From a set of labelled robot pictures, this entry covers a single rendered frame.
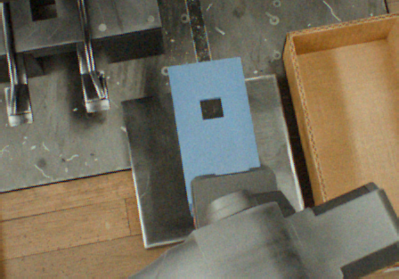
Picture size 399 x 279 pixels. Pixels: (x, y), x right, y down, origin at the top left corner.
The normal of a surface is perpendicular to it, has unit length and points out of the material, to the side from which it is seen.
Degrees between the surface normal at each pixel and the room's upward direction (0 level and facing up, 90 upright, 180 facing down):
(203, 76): 5
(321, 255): 4
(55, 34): 0
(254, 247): 14
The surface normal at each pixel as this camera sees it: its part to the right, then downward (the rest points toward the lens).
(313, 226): -0.09, -0.23
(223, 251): 0.20, -0.34
